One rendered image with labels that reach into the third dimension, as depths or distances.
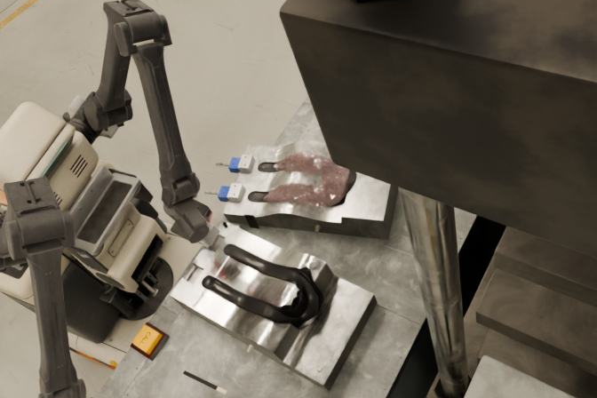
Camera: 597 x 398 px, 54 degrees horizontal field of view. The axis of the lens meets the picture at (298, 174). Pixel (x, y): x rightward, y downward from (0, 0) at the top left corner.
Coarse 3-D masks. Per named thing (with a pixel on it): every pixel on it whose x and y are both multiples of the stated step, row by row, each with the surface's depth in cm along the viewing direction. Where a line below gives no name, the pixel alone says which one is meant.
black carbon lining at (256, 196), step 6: (276, 162) 183; (258, 168) 184; (264, 168) 184; (270, 168) 184; (354, 174) 172; (354, 180) 171; (252, 192) 180; (258, 192) 179; (264, 192) 179; (252, 198) 179; (258, 198) 178; (336, 204) 168
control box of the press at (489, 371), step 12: (492, 360) 77; (480, 372) 76; (492, 372) 76; (504, 372) 75; (516, 372) 75; (480, 384) 75; (492, 384) 75; (504, 384) 75; (516, 384) 74; (528, 384) 74; (540, 384) 74; (468, 396) 75; (480, 396) 74; (492, 396) 74; (504, 396) 74; (516, 396) 73; (528, 396) 73; (540, 396) 73; (552, 396) 72; (564, 396) 72
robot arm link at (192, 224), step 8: (168, 192) 138; (168, 200) 140; (184, 200) 143; (192, 200) 144; (168, 208) 141; (176, 208) 141; (184, 208) 142; (192, 208) 142; (184, 216) 141; (192, 216) 141; (200, 216) 141; (184, 224) 142; (192, 224) 139; (200, 224) 140; (184, 232) 142; (192, 232) 140; (200, 232) 142; (208, 232) 145; (192, 240) 142; (200, 240) 145
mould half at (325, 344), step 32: (224, 256) 165; (288, 256) 158; (192, 288) 162; (256, 288) 157; (288, 288) 150; (320, 288) 152; (352, 288) 153; (224, 320) 155; (256, 320) 148; (320, 320) 151; (352, 320) 148; (288, 352) 147; (320, 352) 146; (320, 384) 142
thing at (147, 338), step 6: (144, 330) 164; (150, 330) 164; (138, 336) 164; (144, 336) 163; (150, 336) 163; (156, 336) 162; (132, 342) 163; (138, 342) 163; (144, 342) 162; (150, 342) 162; (156, 342) 163; (144, 348) 161; (150, 348) 162
